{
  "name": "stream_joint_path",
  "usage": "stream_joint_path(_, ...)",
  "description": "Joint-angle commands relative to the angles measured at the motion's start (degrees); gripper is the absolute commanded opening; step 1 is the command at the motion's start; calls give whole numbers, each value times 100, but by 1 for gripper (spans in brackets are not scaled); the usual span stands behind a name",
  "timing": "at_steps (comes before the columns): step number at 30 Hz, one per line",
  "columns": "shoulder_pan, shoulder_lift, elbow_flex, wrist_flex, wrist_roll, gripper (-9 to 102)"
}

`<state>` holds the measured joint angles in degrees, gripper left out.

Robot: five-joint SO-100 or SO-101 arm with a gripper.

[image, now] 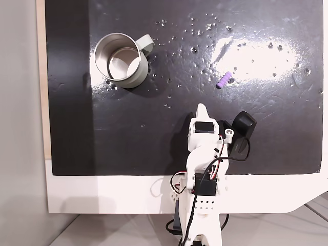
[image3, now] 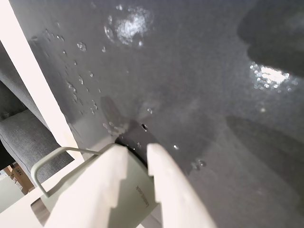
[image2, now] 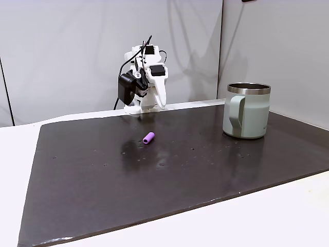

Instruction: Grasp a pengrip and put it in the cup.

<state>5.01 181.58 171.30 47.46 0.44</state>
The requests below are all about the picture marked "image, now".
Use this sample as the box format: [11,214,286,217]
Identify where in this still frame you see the grey mug with metal inside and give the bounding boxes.
[94,32,156,89]

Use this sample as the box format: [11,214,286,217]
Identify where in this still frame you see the black oval camera box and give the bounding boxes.
[221,110,257,161]

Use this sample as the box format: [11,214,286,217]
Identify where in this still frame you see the black cable at arm base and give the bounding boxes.
[165,214,230,236]

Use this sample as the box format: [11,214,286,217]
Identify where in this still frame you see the light wooden board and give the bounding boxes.
[35,0,53,161]

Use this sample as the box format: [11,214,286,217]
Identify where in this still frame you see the red white black servo wires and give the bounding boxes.
[170,138,229,195]

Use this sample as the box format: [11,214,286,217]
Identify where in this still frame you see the purple ribbed pen grip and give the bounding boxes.
[216,71,233,90]

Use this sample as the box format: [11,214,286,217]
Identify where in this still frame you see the black shiny table mat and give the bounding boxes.
[44,0,324,177]

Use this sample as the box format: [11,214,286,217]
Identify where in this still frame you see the grey table clamp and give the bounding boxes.
[174,201,181,231]

